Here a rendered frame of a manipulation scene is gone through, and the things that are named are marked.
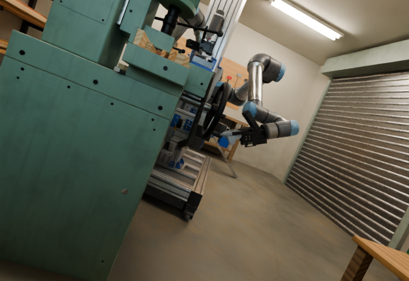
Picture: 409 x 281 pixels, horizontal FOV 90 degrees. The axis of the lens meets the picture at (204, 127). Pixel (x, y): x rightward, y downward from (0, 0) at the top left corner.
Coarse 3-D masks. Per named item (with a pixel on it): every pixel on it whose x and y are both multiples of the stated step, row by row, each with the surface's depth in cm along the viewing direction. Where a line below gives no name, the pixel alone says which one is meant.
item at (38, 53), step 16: (16, 32) 65; (16, 48) 66; (32, 48) 67; (48, 48) 67; (32, 64) 67; (48, 64) 68; (64, 64) 68; (80, 64) 69; (96, 64) 69; (80, 80) 69; (96, 80) 70; (112, 80) 71; (128, 80) 71; (112, 96) 71; (128, 96) 72; (144, 96) 72; (160, 96) 73; (160, 112) 74
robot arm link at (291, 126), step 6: (276, 120) 98; (282, 120) 95; (288, 120) 95; (294, 120) 94; (276, 126) 92; (282, 126) 92; (288, 126) 92; (294, 126) 92; (282, 132) 92; (288, 132) 92; (294, 132) 93
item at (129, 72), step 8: (128, 72) 73; (136, 72) 73; (144, 72) 73; (144, 80) 74; (152, 80) 74; (160, 80) 74; (160, 88) 75; (168, 88) 75; (176, 88) 75; (176, 96) 76
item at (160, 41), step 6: (144, 30) 87; (150, 30) 87; (156, 30) 87; (150, 36) 87; (156, 36) 88; (162, 36) 88; (168, 36) 88; (150, 42) 88; (156, 42) 88; (162, 42) 88; (168, 42) 88; (174, 42) 91; (156, 48) 90; (162, 48) 88; (168, 48) 89; (168, 54) 93
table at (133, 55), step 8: (128, 48) 63; (136, 48) 63; (128, 56) 63; (136, 56) 64; (144, 56) 64; (152, 56) 64; (160, 56) 65; (136, 64) 64; (144, 64) 64; (152, 64) 65; (160, 64) 65; (168, 64) 65; (176, 64) 65; (152, 72) 65; (160, 72) 65; (168, 72) 65; (176, 72) 66; (184, 72) 66; (168, 80) 70; (176, 80) 66; (184, 80) 66; (184, 88) 87; (192, 88) 88; (200, 96) 88
